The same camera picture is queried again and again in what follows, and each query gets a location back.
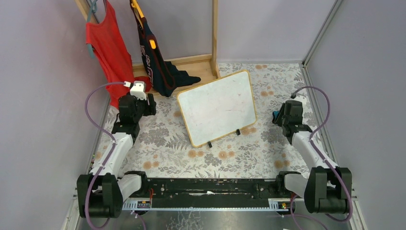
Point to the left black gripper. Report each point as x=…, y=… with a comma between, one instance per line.
x=150, y=105

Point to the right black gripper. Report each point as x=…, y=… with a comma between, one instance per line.
x=279, y=117

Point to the whiteboard with yellow frame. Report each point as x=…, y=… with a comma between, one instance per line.
x=216, y=109

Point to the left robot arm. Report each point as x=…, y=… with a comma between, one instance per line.
x=102, y=191

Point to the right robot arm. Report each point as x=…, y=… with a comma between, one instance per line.
x=327, y=189

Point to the navy tank top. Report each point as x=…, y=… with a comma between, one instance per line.
x=163, y=75

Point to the floral table mat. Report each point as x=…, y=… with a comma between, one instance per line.
x=163, y=147

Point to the red mesh tank top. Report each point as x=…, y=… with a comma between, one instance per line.
x=111, y=52

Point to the wooden clothes rack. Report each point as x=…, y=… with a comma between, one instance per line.
x=203, y=66

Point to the yellow clothes hanger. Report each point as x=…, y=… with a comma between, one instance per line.
x=139, y=16

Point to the teal clothes hanger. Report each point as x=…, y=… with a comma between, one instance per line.
x=92, y=9

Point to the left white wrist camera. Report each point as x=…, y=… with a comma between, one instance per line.
x=138, y=90

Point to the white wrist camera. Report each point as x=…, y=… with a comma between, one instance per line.
x=138, y=90
x=300, y=98

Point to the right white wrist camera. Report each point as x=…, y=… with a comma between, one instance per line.
x=300, y=98

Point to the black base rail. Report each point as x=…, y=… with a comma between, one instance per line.
x=188, y=194

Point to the aluminium frame post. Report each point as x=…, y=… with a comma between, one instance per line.
x=333, y=11

